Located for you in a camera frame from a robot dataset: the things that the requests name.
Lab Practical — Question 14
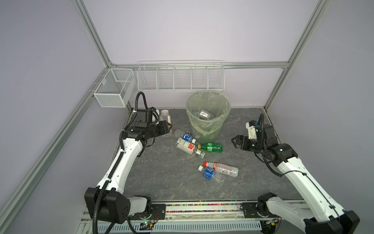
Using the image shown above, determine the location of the clear bottle yellow label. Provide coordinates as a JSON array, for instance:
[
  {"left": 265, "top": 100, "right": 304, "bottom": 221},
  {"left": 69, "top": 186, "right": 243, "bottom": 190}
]
[{"left": 159, "top": 109, "right": 171, "bottom": 123}]

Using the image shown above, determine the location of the clear bottle red cap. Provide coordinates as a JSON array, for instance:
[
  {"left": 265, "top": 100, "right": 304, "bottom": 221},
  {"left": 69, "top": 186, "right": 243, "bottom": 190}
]
[{"left": 204, "top": 161, "right": 239, "bottom": 177}]

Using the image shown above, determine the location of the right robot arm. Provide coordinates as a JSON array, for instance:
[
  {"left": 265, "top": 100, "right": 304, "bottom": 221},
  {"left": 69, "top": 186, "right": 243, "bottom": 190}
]
[{"left": 231, "top": 124, "right": 360, "bottom": 234}]

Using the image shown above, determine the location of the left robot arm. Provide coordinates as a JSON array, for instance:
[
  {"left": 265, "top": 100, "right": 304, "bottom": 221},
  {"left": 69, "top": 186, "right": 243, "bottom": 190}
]
[{"left": 84, "top": 107, "right": 172, "bottom": 234}]

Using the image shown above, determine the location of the grey mesh waste bin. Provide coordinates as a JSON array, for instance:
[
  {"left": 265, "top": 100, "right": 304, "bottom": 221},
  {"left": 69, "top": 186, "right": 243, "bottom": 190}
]
[{"left": 185, "top": 90, "right": 231, "bottom": 144}]

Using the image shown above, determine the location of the green bin liner bag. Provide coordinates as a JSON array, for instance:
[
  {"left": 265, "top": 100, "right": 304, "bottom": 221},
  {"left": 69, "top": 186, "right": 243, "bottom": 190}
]
[{"left": 185, "top": 90, "right": 231, "bottom": 137}]

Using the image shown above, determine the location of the clear bottle blue label white cap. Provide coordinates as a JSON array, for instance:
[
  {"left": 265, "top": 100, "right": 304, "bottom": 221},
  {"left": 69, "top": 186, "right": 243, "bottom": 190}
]
[{"left": 174, "top": 129, "right": 196, "bottom": 144}]

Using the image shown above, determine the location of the square bottle red green label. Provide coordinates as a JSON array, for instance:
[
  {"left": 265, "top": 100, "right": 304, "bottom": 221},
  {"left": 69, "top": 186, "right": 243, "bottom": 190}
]
[{"left": 175, "top": 138, "right": 206, "bottom": 159}]

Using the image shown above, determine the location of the small green plastic bottle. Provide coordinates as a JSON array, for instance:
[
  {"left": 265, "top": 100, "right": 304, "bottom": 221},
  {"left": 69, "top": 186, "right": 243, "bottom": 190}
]
[{"left": 198, "top": 143, "right": 223, "bottom": 153}]

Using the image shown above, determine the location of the small white wire basket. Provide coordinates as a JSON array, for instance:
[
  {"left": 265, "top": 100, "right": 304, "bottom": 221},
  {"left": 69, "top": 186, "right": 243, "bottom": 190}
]
[{"left": 94, "top": 68, "right": 136, "bottom": 108}]

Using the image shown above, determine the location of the long white wire basket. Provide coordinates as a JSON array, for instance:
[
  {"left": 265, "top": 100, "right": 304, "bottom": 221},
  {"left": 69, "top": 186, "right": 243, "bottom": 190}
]
[{"left": 137, "top": 60, "right": 226, "bottom": 92}]

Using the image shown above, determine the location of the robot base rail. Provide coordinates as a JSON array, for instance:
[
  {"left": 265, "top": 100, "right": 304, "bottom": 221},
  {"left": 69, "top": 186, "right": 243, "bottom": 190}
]
[{"left": 78, "top": 201, "right": 310, "bottom": 234}]

